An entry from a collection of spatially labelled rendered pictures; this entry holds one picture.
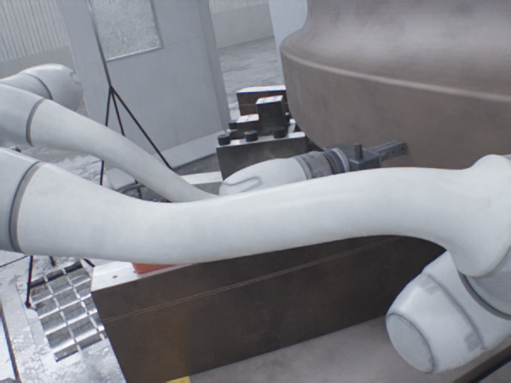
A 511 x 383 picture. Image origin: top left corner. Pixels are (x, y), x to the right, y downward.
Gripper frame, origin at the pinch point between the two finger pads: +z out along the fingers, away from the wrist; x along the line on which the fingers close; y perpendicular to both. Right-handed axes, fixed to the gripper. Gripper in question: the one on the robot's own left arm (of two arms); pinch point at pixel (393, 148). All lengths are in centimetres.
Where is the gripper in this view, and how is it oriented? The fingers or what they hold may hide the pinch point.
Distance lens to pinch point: 100.8
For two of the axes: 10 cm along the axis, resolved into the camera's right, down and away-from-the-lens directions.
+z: 9.2, -2.9, 2.7
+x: -3.5, -3.0, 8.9
